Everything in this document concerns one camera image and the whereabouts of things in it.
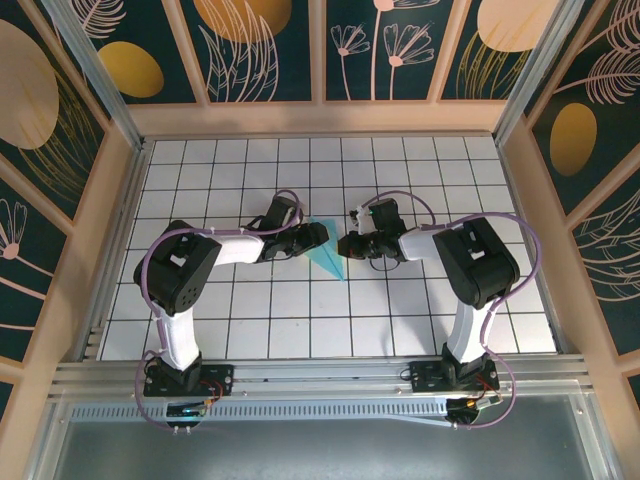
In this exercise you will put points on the light blue paper sheet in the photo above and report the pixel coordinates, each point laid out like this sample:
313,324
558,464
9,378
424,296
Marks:
330,260

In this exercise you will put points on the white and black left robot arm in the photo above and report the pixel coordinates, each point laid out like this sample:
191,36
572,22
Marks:
175,275

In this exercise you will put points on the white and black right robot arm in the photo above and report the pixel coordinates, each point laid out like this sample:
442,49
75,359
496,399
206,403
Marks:
475,265

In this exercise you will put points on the grey metal plate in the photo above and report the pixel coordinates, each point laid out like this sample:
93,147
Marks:
320,450

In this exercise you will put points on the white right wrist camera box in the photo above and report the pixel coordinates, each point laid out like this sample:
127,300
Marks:
360,217

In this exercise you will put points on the aluminium side rail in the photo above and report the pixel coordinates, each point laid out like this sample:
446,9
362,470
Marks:
521,200
116,250

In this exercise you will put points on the aluminium mounting rail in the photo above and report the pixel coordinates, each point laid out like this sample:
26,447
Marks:
320,380

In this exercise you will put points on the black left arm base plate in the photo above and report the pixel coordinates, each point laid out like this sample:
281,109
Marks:
220,375

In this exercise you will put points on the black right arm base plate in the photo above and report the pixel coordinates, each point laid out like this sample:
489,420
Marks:
425,377

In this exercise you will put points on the aluminium corner post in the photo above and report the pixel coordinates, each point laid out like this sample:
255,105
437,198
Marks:
102,85
529,85

